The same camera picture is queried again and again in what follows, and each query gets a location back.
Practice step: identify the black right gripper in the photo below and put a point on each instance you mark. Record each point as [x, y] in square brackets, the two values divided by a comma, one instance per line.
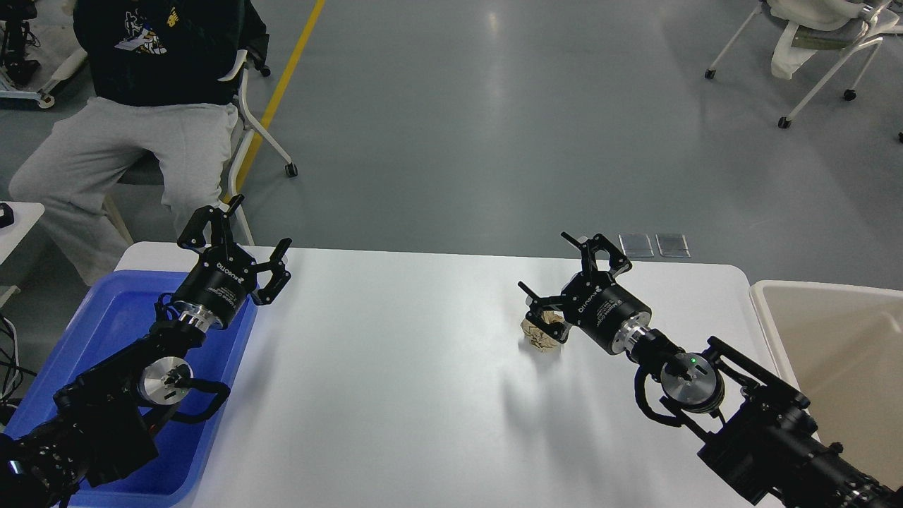
[607, 310]

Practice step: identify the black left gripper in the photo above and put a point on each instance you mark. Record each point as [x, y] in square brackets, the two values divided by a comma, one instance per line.
[225, 274]

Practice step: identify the beige paper ball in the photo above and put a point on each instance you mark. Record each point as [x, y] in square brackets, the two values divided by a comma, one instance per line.
[538, 338]

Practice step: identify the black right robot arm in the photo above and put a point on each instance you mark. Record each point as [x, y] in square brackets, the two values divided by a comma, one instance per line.
[757, 433]

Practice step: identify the metal floor plate left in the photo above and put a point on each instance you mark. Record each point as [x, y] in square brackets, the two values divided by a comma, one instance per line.
[636, 245]

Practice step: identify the metal floor plate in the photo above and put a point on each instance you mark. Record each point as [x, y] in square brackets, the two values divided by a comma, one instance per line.
[636, 245]
[673, 245]

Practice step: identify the metal floor plate right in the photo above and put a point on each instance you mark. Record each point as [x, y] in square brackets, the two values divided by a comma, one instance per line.
[673, 245]

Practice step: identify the white side table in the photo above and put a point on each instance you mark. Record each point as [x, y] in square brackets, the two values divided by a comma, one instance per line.
[16, 260]

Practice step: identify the seated person in black hoodie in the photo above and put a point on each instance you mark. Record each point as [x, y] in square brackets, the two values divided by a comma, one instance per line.
[158, 70]

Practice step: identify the black device on side table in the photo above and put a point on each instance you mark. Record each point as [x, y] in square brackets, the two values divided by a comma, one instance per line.
[6, 215]

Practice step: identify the beige plastic bin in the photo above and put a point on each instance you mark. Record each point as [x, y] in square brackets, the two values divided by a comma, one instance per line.
[841, 346]

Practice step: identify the equipment stand top left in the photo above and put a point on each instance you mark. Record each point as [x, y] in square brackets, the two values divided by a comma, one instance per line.
[40, 51]

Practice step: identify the white office chair right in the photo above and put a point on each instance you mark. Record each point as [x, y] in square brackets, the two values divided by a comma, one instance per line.
[845, 27]

